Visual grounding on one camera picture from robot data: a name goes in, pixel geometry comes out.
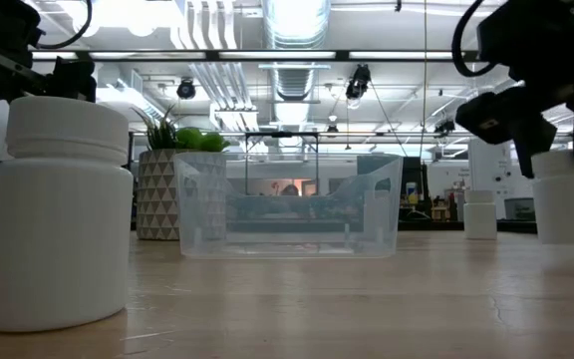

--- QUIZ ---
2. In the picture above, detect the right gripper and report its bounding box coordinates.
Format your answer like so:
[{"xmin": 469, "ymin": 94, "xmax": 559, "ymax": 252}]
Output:
[{"xmin": 454, "ymin": 0, "xmax": 574, "ymax": 180}]

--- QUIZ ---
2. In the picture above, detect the white pill bottle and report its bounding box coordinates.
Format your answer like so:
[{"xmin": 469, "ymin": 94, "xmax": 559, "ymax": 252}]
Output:
[
  {"xmin": 530, "ymin": 149, "xmax": 574, "ymax": 246},
  {"xmin": 0, "ymin": 95, "xmax": 135, "ymax": 334},
  {"xmin": 462, "ymin": 188, "xmax": 498, "ymax": 241}
]

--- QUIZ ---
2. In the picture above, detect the clear plastic basket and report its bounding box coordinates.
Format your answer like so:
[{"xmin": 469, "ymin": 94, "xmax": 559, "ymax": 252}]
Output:
[{"xmin": 172, "ymin": 152, "xmax": 405, "ymax": 259}]

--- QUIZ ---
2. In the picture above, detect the white panel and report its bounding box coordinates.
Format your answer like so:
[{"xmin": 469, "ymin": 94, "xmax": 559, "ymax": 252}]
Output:
[{"xmin": 467, "ymin": 138, "xmax": 515, "ymax": 220}]

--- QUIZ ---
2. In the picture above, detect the grey monitor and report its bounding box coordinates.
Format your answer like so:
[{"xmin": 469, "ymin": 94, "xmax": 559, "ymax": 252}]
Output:
[{"xmin": 503, "ymin": 196, "xmax": 536, "ymax": 222}]

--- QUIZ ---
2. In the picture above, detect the spiky air plant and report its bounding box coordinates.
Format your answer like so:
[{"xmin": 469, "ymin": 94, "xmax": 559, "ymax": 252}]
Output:
[{"xmin": 132, "ymin": 104, "xmax": 181, "ymax": 151}]

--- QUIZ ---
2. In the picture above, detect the green succulent plant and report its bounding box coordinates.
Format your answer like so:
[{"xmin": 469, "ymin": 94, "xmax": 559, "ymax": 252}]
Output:
[{"xmin": 174, "ymin": 127, "xmax": 232, "ymax": 154}]

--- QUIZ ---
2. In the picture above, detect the triangle-patterned plant pot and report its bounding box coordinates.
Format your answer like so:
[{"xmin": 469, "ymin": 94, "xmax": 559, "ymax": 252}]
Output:
[{"xmin": 136, "ymin": 148, "xmax": 227, "ymax": 242}]

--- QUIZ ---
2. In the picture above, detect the black overhead crossbar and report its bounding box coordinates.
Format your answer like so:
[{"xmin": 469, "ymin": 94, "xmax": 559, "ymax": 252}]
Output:
[{"xmin": 31, "ymin": 49, "xmax": 482, "ymax": 63}]

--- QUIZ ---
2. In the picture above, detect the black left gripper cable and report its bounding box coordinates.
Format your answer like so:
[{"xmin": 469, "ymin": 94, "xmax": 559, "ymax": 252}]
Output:
[{"xmin": 36, "ymin": 0, "xmax": 94, "ymax": 51}]

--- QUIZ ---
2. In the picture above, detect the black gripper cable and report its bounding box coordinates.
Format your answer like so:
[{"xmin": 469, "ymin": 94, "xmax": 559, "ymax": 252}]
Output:
[
  {"xmin": 450, "ymin": 0, "xmax": 497, "ymax": 79},
  {"xmin": 36, "ymin": 0, "xmax": 94, "ymax": 51}
]

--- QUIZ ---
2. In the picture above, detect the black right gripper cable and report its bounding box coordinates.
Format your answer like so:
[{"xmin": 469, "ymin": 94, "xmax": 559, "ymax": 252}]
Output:
[{"xmin": 450, "ymin": 0, "xmax": 497, "ymax": 79}]

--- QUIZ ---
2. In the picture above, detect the black aluminium table frame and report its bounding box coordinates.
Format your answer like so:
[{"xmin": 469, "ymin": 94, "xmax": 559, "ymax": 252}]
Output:
[{"xmin": 127, "ymin": 218, "xmax": 538, "ymax": 234}]

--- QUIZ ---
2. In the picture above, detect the black hanging ceiling camera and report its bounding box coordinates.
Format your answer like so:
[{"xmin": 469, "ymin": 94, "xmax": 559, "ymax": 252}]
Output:
[
  {"xmin": 175, "ymin": 77, "xmax": 198, "ymax": 101},
  {"xmin": 344, "ymin": 63, "xmax": 373, "ymax": 102}
]

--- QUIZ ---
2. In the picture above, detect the silver ceiling duct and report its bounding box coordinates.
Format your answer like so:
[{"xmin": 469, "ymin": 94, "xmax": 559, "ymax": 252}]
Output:
[{"xmin": 260, "ymin": 0, "xmax": 333, "ymax": 126}]

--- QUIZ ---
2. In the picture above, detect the black background rig frame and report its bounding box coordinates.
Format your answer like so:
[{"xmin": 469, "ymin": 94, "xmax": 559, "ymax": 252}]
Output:
[{"xmin": 244, "ymin": 131, "xmax": 321, "ymax": 196}]

